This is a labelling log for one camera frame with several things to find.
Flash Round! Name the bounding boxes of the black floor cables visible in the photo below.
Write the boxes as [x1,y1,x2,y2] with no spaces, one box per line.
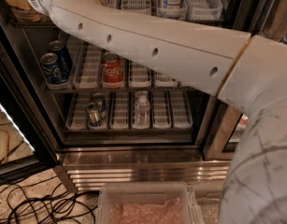
[0,171,98,224]

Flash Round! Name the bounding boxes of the red can behind glass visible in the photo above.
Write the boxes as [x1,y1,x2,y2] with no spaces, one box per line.
[237,114,248,129]

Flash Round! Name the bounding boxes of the red cola can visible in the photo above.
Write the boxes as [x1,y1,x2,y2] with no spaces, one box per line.
[101,52,123,83]

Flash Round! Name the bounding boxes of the silver blue can front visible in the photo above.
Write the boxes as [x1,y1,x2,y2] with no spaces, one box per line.
[85,103,101,127]

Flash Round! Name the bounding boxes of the middle wire shelf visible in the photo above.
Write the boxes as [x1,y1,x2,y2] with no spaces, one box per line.
[43,87,197,93]

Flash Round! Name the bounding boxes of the clear water bottle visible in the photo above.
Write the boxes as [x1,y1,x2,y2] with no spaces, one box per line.
[134,95,151,129]

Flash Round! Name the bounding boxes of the left clear plastic bin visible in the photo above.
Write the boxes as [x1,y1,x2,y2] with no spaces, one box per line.
[96,182,204,224]

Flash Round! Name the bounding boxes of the open fridge door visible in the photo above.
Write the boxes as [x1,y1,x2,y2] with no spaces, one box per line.
[0,41,56,186]

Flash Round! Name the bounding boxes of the silver blue can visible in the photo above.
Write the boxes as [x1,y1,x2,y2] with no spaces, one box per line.
[92,93,107,119]
[85,103,101,127]

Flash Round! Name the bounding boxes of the clear plastic bin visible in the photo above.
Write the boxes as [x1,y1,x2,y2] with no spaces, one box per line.
[193,180,223,224]
[96,182,204,224]

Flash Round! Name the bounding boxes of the silver blue can rear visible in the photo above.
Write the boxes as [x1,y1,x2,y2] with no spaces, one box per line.
[92,93,107,119]

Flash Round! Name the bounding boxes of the bottom wire shelf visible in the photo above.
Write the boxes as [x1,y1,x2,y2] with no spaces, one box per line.
[64,127,194,133]

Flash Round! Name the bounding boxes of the right glass fridge door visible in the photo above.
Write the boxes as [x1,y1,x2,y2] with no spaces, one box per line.
[203,0,287,161]

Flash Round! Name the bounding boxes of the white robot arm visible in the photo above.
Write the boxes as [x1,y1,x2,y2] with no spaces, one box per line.
[49,0,287,224]

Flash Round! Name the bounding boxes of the right clear plastic bin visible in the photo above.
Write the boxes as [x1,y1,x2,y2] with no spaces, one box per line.
[193,180,223,224]

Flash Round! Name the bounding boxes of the orange floor cable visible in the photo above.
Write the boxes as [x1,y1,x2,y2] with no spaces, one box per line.
[0,128,11,168]

